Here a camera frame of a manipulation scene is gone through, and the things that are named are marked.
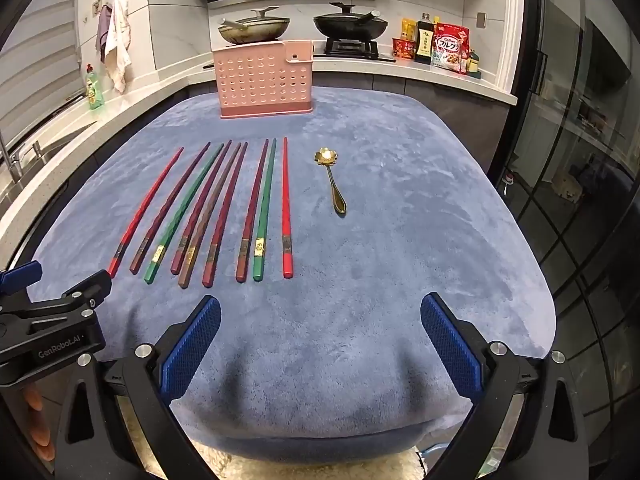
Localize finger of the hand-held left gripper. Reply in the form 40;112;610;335
0;260;44;297
27;269;113;333

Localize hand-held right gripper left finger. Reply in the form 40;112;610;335
50;295;223;480

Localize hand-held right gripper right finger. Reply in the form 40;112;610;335
420;292;592;480

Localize brown chopstick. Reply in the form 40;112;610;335
177;142;243;290

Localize dark red chopstick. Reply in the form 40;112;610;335
202;141;249;288
170;139;234;276
235;138;270;283

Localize gold flower-shaped spoon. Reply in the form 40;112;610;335
313;147;348;217

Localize pink perforated utensil holder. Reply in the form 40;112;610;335
212;39;318;121

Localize person's left hand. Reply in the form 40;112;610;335
21;386;56;461

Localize chrome faucet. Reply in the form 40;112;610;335
0;125;26;183

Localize blue plush mat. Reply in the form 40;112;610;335
10;85;558;461

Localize steel sink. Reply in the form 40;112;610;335
15;120;101;171

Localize cream fluffy rug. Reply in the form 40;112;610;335
190;440;431;480

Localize green dish soap bottle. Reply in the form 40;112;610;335
85;63;106;111

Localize white window blinds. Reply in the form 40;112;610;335
0;0;88;121

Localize glass sliding door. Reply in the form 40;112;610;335
495;0;640;480

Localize white hanging towel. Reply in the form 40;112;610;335
103;0;133;93

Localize purple hanging cloth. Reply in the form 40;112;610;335
95;4;115;53

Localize red cereal bag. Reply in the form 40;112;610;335
431;22;472;75

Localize dark soy sauce bottle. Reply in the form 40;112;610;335
414;13;435;65

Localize beige frying pan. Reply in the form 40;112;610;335
218;16;292;45

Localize black gas stove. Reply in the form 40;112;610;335
202;37;398;68

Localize glass pan lid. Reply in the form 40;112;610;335
232;6;291;28

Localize black wok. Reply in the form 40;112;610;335
313;10;391;41

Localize black wok lid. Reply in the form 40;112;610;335
315;2;388;23

